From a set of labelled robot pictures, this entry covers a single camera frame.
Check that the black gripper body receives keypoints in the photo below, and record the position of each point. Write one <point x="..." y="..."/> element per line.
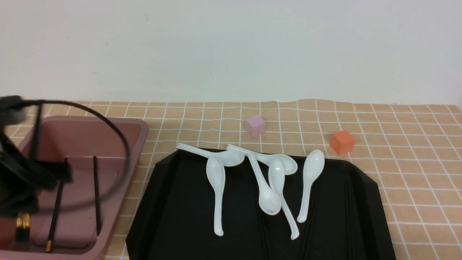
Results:
<point x="22" y="176"/>

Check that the black gold-capped chopstick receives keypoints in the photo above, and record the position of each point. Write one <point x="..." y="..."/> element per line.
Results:
<point x="22" y="234"/>
<point x="97" y="198"/>
<point x="56" y="212"/>

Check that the pink plastic bin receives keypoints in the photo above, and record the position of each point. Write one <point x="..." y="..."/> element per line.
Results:
<point x="79" y="139"/>

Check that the black plastic tray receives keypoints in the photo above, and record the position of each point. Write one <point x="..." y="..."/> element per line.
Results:
<point x="175" y="219"/>

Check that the pink cube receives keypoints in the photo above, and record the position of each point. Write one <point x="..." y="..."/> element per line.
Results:
<point x="255" y="126"/>

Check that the orange cube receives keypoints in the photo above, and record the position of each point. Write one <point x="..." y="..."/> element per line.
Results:
<point x="342" y="142"/>

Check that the checkered beige tablecloth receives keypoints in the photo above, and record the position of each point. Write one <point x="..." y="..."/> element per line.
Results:
<point x="412" y="152"/>

